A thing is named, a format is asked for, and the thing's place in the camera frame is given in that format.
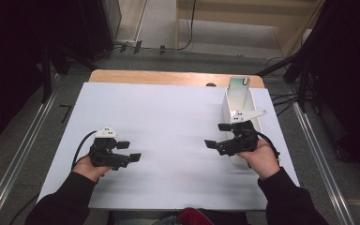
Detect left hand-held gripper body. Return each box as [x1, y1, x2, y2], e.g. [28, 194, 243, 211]
[88, 126, 132, 172]

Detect white rectangular box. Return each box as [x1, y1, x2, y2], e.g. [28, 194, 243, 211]
[221, 87, 263, 167]

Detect black floor cables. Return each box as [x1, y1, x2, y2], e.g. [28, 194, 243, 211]
[269, 91, 302, 117]

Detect translucent iridescent phone case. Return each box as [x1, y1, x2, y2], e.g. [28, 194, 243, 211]
[228, 75, 251, 114]

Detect black metal stand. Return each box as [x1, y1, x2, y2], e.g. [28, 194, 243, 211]
[40, 43, 98, 104]
[256, 51, 315, 113]

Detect person's left hand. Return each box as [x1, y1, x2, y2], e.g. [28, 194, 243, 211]
[72, 154, 112, 183]

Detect metal floor rail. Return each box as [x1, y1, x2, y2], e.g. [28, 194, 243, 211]
[0, 74, 60, 225]
[292, 102, 356, 225]

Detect person's right hand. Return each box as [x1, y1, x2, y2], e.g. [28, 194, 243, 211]
[235, 139, 281, 182]

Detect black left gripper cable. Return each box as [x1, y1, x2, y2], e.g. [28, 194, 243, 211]
[70, 130, 98, 170]

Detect wooden table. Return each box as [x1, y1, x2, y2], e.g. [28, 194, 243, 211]
[88, 68, 265, 89]

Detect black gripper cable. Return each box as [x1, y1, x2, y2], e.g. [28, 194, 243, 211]
[70, 130, 98, 170]
[256, 130, 281, 164]

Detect white table sheet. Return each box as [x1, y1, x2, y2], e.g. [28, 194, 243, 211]
[37, 82, 301, 211]

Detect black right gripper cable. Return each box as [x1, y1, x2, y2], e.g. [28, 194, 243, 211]
[256, 130, 281, 164]

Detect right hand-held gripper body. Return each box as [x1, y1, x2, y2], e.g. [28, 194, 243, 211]
[217, 109, 268, 157]

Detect black cabinet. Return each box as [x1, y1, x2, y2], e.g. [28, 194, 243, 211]
[74, 0, 122, 62]

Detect dark curtain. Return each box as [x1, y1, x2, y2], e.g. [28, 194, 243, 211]
[304, 0, 360, 182]
[0, 0, 50, 153]

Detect light wooden frame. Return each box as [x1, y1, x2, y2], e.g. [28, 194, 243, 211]
[174, 0, 326, 59]

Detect person's red garment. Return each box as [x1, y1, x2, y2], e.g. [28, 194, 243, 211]
[179, 207, 216, 225]

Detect black hanging cable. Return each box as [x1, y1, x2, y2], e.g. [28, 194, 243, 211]
[177, 0, 199, 52]

